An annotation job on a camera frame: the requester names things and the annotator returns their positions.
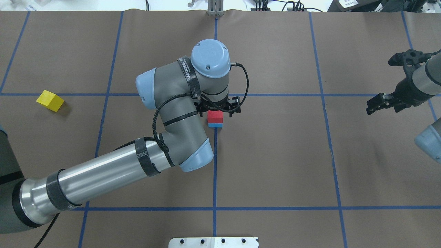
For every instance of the yellow block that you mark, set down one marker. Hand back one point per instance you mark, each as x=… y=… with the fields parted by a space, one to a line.
x=50 y=101

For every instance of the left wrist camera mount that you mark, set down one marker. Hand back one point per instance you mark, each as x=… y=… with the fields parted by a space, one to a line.
x=234 y=106

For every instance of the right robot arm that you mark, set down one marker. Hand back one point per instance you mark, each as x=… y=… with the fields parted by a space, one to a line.
x=422 y=82

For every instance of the red block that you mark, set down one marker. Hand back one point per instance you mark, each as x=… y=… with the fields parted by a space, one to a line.
x=215 y=117

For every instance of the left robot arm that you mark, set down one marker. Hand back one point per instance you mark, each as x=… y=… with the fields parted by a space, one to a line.
x=179 y=93

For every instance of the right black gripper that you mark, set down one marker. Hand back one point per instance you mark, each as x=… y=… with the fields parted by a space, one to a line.
x=403 y=91

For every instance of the white camera pedestal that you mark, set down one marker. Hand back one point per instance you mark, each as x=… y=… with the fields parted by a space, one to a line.
x=214 y=242

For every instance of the blue block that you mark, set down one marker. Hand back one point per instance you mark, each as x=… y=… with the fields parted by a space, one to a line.
x=215 y=125

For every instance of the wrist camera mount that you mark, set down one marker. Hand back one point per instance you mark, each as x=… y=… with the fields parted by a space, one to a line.
x=409 y=60
x=234 y=106

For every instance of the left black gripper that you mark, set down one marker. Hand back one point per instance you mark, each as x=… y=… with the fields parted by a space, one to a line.
x=235 y=104

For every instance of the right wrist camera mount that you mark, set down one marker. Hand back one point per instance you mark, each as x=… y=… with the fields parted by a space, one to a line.
x=409 y=60

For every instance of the aluminium frame post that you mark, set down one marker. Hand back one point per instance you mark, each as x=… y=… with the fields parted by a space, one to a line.
x=215 y=8

